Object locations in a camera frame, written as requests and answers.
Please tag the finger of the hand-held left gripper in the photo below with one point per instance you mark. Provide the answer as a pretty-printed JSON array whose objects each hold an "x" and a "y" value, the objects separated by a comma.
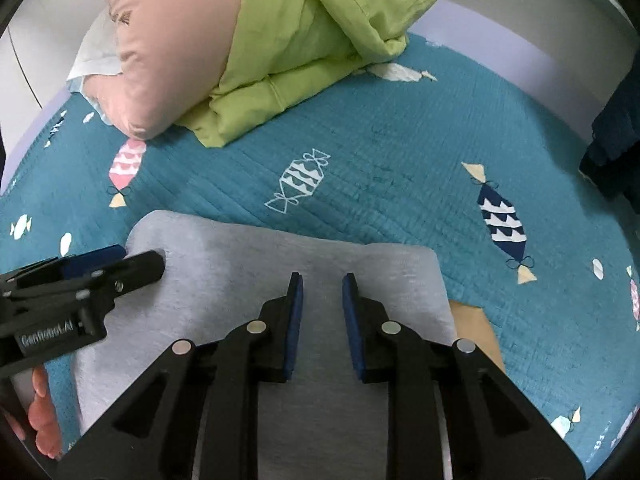
[
  {"x": 97, "y": 259},
  {"x": 140, "y": 267}
]

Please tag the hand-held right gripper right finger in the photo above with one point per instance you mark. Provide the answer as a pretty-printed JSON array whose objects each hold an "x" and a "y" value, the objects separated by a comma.
[{"x": 350, "y": 315}]

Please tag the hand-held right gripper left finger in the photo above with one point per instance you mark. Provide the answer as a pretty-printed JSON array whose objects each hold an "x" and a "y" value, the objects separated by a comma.
[{"x": 295, "y": 310}]

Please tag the grey and navy sweatshirt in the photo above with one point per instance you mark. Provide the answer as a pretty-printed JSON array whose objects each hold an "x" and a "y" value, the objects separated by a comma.
[{"x": 310, "y": 250}]

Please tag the person's left hand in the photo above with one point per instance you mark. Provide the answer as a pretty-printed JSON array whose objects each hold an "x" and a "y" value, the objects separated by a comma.
[{"x": 42, "y": 410}]

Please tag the teal printed bed sheet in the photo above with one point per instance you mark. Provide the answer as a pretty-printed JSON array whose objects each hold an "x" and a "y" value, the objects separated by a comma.
[{"x": 400, "y": 185}]

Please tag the white and blue cloth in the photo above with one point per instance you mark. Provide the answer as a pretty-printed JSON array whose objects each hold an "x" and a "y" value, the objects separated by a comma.
[{"x": 95, "y": 60}]

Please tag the pink pillow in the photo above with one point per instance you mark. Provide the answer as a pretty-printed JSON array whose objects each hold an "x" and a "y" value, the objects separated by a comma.
[{"x": 170, "y": 45}]

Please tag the green quilt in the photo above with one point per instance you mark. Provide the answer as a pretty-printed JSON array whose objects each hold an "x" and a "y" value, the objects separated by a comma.
[{"x": 310, "y": 40}]

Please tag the navy and yellow puffer jacket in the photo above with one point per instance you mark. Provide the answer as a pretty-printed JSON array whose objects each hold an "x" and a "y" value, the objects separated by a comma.
[{"x": 612, "y": 135}]

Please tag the lavender bed frame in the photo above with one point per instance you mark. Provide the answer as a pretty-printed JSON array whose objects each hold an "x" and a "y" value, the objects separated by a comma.
[{"x": 500, "y": 50}]

